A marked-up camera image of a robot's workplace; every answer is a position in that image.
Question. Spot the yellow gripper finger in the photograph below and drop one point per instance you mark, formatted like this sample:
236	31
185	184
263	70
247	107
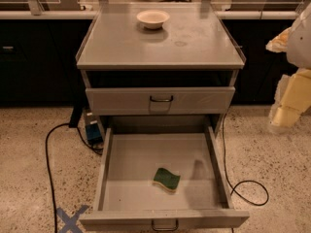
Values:
292	99
280	42

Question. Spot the green and yellow sponge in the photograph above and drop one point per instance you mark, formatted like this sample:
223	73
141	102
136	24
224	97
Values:
166	179

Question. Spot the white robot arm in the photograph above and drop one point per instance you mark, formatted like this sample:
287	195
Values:
299	43

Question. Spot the grey drawer cabinet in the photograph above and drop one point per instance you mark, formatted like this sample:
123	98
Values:
191	49

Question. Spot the open grey middle drawer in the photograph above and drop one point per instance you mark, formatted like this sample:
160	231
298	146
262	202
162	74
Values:
127	199

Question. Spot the closed grey top drawer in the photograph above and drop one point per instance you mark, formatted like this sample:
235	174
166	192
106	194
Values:
159	100

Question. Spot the white ceramic bowl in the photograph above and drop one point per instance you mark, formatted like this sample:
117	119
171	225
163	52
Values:
152	19

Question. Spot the blue power box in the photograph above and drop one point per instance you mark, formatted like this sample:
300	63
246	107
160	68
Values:
93	134

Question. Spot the dark lab bench cabinets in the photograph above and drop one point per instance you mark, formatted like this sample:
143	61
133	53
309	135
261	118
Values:
38	67

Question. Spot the blue tape cross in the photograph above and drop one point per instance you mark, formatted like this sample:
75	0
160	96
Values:
70	222

